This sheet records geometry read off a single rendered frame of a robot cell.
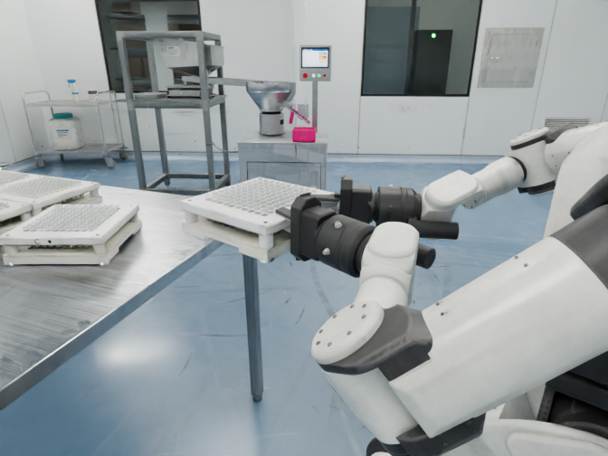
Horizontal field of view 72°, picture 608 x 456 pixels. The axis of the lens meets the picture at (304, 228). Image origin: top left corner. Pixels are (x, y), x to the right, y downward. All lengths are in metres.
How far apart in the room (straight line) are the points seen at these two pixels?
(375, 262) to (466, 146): 5.54
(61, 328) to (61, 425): 1.10
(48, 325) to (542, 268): 0.82
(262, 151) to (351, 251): 2.35
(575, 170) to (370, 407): 0.32
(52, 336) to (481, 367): 0.74
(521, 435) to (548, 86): 5.78
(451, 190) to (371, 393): 0.55
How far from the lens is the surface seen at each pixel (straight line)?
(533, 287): 0.34
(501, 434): 0.74
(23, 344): 0.89
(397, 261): 0.55
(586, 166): 0.51
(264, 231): 0.73
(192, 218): 0.90
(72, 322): 0.91
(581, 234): 0.36
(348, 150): 5.79
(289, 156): 2.93
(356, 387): 0.38
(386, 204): 0.83
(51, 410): 2.06
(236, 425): 1.76
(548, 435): 0.71
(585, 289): 0.34
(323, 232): 0.67
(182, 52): 3.86
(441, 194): 0.84
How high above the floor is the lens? 1.29
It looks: 22 degrees down
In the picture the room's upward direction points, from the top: straight up
